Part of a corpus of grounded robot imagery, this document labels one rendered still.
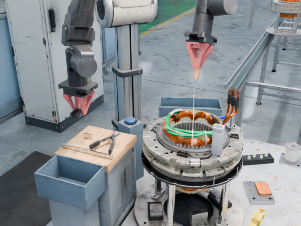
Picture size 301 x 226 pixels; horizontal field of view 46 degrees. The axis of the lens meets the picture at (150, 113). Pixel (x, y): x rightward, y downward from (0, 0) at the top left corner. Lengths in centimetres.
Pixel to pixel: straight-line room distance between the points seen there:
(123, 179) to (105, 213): 13
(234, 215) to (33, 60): 247
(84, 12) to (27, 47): 240
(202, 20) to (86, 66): 35
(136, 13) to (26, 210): 168
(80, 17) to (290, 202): 100
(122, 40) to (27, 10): 188
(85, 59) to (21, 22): 239
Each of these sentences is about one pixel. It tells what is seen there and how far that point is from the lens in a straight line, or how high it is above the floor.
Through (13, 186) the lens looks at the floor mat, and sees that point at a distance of 288.
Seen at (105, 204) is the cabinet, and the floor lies 91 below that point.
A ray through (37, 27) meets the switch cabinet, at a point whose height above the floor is 100.
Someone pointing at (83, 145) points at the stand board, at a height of 106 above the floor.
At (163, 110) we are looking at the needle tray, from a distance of 140.
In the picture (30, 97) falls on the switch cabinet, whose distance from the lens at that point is 355.
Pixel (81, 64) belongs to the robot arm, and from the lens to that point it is 95.
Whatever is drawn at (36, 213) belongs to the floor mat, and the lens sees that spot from 258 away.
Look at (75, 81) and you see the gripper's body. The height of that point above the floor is 129.
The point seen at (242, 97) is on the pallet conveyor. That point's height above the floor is 57.
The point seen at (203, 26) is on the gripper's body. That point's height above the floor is 144.
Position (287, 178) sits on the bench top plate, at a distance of 158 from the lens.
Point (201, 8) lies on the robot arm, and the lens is 106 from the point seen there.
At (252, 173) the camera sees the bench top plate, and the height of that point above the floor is 78.
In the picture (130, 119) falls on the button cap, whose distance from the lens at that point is 135.
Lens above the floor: 166
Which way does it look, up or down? 26 degrees down
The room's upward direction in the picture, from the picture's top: straight up
